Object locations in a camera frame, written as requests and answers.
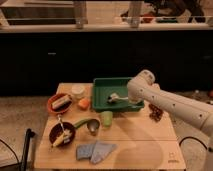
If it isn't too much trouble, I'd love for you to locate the white round lidded container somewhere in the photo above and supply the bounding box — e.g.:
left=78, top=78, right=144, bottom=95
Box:
left=71, top=84, right=85, bottom=99

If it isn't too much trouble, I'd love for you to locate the brown white sponge block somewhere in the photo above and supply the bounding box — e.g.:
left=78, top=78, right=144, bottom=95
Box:
left=51, top=95, right=71, bottom=110

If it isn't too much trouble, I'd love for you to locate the black cable right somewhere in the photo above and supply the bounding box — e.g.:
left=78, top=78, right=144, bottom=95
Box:
left=178, top=136, right=210, bottom=151

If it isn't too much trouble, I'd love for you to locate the black cable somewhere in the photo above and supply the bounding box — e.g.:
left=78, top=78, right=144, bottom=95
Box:
left=178, top=136, right=210, bottom=151
left=0, top=138, right=22, bottom=171

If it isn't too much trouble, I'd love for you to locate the green plastic tray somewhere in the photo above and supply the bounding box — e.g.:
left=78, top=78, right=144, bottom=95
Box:
left=92, top=77, right=144, bottom=112

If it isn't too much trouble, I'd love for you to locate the yellow corn toy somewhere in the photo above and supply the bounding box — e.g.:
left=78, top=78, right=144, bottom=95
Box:
left=52, top=135, right=65, bottom=147

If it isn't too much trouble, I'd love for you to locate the white handled dish brush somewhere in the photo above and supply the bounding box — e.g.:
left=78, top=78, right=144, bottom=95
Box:
left=107, top=93, right=127, bottom=103

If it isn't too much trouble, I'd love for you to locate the orange sponge block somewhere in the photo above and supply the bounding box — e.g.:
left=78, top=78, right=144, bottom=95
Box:
left=78, top=98, right=90, bottom=110

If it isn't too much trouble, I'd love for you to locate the brown toy grapes cluster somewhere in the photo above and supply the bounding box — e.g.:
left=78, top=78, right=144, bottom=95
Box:
left=149, top=104, right=163, bottom=122

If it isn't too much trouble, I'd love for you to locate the black cable left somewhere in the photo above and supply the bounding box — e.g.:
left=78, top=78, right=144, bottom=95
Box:
left=0, top=138, right=22, bottom=171

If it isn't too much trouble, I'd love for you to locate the blue grey cloth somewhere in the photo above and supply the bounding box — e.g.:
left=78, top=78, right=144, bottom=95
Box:
left=76, top=141, right=117, bottom=164

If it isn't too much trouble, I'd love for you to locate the green handled metal scoop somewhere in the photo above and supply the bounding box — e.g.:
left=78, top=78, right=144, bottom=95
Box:
left=74, top=118, right=100, bottom=136

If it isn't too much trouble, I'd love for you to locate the green plastic cup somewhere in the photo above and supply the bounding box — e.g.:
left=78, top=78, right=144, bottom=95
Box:
left=100, top=111, right=113, bottom=127

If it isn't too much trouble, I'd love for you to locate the dark red bowl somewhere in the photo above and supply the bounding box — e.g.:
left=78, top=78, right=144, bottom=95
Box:
left=49, top=122, right=76, bottom=147

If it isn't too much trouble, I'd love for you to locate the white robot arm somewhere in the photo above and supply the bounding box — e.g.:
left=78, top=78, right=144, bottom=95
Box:
left=127, top=69, right=213, bottom=171

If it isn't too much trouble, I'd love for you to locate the metal spoon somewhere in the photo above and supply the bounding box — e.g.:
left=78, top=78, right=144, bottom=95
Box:
left=57, top=114, right=65, bottom=136

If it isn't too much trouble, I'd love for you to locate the black stand post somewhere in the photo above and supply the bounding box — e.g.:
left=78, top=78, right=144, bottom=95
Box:
left=20, top=128, right=35, bottom=171

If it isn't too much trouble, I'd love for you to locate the orange bowl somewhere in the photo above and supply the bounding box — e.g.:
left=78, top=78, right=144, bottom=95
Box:
left=47, top=93, right=72, bottom=115

